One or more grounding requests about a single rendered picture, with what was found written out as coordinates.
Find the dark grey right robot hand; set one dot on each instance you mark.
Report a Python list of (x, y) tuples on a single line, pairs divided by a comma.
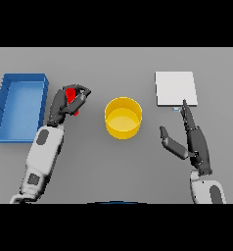
[(195, 143)]

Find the red beaker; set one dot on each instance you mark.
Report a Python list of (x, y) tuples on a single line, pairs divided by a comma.
[(69, 95)]

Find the blue tray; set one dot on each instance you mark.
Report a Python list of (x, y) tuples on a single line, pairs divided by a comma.
[(22, 104)]

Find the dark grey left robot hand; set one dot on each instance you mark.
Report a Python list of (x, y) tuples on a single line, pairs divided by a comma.
[(64, 104)]

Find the pale square scale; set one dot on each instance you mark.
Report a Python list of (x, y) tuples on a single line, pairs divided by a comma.
[(176, 88)]

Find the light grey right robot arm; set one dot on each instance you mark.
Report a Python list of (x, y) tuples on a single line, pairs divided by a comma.
[(207, 191)]

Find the yellow bowl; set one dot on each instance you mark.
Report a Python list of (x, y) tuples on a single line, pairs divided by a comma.
[(123, 121)]

